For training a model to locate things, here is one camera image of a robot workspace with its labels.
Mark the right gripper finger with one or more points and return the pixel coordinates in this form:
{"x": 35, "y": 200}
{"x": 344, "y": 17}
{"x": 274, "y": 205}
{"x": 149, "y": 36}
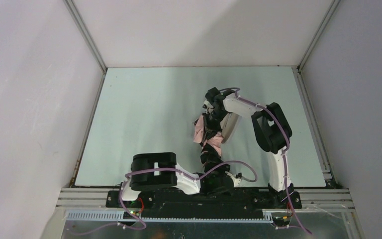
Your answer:
{"x": 206, "y": 120}
{"x": 214, "y": 129}

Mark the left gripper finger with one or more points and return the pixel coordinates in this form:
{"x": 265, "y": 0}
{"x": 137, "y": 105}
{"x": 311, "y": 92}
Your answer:
{"x": 217, "y": 161}
{"x": 207, "y": 154}

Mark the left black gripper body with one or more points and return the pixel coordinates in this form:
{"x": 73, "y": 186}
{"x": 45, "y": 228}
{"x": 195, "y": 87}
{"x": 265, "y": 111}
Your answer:
{"x": 209, "y": 157}

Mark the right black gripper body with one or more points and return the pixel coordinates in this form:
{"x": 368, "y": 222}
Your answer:
{"x": 212, "y": 124}

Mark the white oval storage case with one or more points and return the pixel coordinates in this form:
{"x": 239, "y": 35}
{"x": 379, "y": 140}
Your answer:
{"x": 228, "y": 125}

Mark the pink folding umbrella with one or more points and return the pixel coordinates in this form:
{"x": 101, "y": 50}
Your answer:
{"x": 210, "y": 141}

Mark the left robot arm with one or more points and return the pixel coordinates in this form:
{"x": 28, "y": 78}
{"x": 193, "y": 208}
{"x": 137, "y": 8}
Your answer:
{"x": 154, "y": 171}

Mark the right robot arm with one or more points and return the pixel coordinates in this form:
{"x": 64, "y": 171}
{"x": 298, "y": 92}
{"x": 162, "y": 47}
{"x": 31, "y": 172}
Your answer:
{"x": 272, "y": 133}

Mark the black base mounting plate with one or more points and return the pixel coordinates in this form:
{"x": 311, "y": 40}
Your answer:
{"x": 245, "y": 203}

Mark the right controller board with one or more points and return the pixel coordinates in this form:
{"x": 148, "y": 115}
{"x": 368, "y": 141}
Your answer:
{"x": 281, "y": 222}

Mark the controller board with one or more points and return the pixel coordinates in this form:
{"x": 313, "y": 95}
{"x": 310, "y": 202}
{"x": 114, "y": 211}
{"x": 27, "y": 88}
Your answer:
{"x": 130, "y": 215}
{"x": 281, "y": 222}

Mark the left controller board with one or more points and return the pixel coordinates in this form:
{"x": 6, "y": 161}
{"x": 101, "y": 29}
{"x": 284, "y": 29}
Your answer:
{"x": 130, "y": 215}

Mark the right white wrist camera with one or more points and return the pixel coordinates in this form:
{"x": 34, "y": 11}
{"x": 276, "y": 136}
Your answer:
{"x": 207, "y": 107}

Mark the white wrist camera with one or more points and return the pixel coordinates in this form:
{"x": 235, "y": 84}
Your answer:
{"x": 207, "y": 107}
{"x": 236, "y": 180}

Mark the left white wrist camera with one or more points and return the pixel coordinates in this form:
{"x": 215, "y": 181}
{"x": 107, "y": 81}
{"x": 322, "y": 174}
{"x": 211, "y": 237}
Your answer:
{"x": 236, "y": 180}

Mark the aluminium frame rail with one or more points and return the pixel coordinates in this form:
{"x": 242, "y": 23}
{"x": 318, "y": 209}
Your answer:
{"x": 101, "y": 204}

